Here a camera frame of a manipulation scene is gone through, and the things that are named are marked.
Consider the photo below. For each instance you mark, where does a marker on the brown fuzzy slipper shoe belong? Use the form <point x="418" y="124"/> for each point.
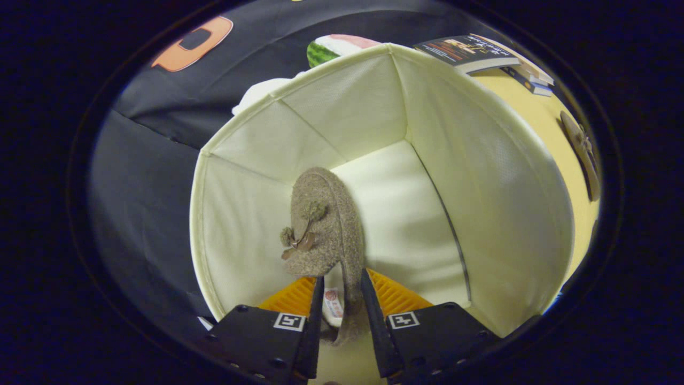
<point x="326" y="235"/>
<point x="582" y="155"/>

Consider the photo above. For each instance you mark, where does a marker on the white fabric storage box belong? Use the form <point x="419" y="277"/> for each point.
<point x="481" y="203"/>

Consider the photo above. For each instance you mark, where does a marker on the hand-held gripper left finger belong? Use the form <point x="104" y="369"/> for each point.
<point x="315" y="331"/>

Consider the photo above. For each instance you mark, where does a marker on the blue book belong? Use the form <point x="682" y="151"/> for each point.
<point x="531" y="85"/>

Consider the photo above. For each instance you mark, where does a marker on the white plush toy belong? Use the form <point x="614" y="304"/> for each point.
<point x="262" y="91"/>

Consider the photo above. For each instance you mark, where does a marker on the watermelon slice plush toy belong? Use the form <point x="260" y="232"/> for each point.
<point x="331" y="48"/>

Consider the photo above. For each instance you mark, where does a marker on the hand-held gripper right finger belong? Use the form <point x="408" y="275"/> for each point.
<point x="380" y="331"/>

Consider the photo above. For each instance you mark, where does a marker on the beige cover book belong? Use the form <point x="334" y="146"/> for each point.
<point x="534" y="72"/>

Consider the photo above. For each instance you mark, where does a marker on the black cover book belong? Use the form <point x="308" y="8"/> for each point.
<point x="465" y="52"/>

